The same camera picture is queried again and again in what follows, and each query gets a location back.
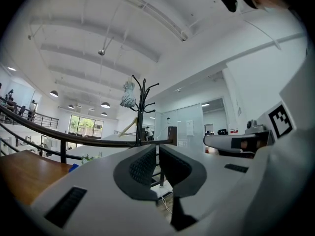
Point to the white paper notice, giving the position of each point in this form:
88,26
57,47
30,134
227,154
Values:
190,127

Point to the red and white sign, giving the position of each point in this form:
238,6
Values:
234,131

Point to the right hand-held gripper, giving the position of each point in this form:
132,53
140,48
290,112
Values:
290,99

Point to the black metal coat stand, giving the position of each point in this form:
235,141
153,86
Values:
140,122

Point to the wooden clothes hanger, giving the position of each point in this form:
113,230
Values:
129,126

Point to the small green plant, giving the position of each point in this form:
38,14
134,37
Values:
89,158

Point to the brown wooden table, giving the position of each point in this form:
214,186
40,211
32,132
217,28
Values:
27,173

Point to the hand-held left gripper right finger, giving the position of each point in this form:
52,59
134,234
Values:
211,181

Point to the large window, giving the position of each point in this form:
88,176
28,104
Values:
86,125

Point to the dark brown cabinet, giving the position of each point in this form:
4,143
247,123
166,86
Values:
172,135

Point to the pale blue umbrella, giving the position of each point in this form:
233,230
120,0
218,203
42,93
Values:
128,96

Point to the blue object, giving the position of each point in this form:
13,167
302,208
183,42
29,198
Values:
73,168

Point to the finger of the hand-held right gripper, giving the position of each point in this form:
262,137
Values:
217,140

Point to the glass partition wall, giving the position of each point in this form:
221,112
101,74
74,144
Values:
182,124

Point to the black computer monitor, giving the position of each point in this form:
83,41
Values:
222,132

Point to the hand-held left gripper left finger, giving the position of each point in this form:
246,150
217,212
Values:
98,205

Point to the black curved metal railing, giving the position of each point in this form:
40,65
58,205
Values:
73,139

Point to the round metal ceiling fitting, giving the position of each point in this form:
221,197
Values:
102,52

